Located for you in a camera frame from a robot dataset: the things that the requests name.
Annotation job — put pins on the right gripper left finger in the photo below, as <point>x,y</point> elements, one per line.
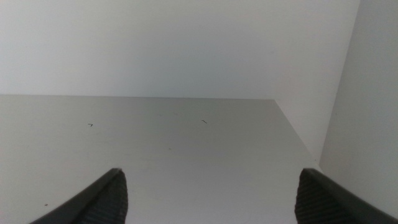
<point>105,202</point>

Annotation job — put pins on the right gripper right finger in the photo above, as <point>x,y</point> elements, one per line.
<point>320,202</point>

